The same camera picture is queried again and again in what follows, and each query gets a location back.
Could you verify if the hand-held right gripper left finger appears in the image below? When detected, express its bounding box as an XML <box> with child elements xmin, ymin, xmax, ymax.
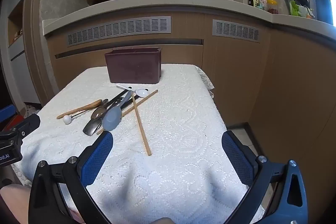
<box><xmin>28</xmin><ymin>131</ymin><xmax>114</xmax><ymax>224</ymax></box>

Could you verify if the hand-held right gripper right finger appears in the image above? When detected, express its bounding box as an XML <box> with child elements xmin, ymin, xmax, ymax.
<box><xmin>222</xmin><ymin>131</ymin><xmax>308</xmax><ymax>224</ymax></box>

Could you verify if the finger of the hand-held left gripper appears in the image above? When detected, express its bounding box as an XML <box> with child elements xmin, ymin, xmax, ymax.
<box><xmin>16</xmin><ymin>113</ymin><xmax>41</xmax><ymax>139</ymax></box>

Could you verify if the metal shovel-shaped spoon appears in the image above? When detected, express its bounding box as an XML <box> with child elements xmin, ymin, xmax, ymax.
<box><xmin>83</xmin><ymin>94</ymin><xmax>126</xmax><ymax>136</ymax></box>

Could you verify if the white ball-end stirrer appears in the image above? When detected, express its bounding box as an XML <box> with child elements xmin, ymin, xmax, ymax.
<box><xmin>63</xmin><ymin>112</ymin><xmax>91</xmax><ymax>125</ymax></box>

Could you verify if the blue-grey plastic spoon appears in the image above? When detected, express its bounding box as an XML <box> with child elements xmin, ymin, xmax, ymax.
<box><xmin>102</xmin><ymin>91</ymin><xmax>134</xmax><ymax>131</ymax></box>

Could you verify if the black long-handled spoon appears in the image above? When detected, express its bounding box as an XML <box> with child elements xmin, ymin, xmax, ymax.
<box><xmin>91</xmin><ymin>99</ymin><xmax>109</xmax><ymax>119</ymax></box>

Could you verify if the wooden spoon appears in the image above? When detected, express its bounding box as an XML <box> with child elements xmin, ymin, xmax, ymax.
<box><xmin>56</xmin><ymin>99</ymin><xmax>103</xmax><ymax>119</ymax></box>

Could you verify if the black-handled metal spoon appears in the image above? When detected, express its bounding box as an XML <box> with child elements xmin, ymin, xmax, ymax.
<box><xmin>104</xmin><ymin>90</ymin><xmax>128</xmax><ymax>111</ymax></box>

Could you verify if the white ceramic spoon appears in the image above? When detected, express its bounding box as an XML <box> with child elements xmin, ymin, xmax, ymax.
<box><xmin>116</xmin><ymin>84</ymin><xmax>149</xmax><ymax>98</ymax></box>

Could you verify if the maroon plastic utensil holder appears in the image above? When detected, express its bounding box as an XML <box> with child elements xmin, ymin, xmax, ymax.
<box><xmin>104</xmin><ymin>47</ymin><xmax>163</xmax><ymax>83</ymax></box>

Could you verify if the person's leg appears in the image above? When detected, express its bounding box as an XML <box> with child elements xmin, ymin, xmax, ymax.
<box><xmin>0</xmin><ymin>184</ymin><xmax>32</xmax><ymax>224</ymax></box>

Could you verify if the grey open shelf unit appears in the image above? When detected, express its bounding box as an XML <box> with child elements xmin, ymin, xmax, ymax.
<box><xmin>0</xmin><ymin>0</ymin><xmax>48</xmax><ymax>109</ymax></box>

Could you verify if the white lace tablecloth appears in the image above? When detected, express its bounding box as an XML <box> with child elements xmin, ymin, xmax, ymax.
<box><xmin>12</xmin><ymin>64</ymin><xmax>265</xmax><ymax>224</ymax></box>

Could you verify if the short grey vent grille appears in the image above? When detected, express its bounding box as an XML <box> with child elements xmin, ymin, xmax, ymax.
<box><xmin>212</xmin><ymin>19</ymin><xmax>261</xmax><ymax>43</ymax></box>

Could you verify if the long grey vent grille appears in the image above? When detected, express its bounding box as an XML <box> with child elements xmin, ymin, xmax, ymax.
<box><xmin>67</xmin><ymin>16</ymin><xmax>171</xmax><ymax>46</ymax></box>

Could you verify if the jar with yellow lid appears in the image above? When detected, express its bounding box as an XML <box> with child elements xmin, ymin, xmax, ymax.
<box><xmin>267</xmin><ymin>0</ymin><xmax>279</xmax><ymax>14</ymax></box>

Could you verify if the green packet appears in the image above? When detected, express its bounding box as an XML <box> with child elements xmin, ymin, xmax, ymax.
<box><xmin>289</xmin><ymin>1</ymin><xmax>315</xmax><ymax>19</ymax></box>

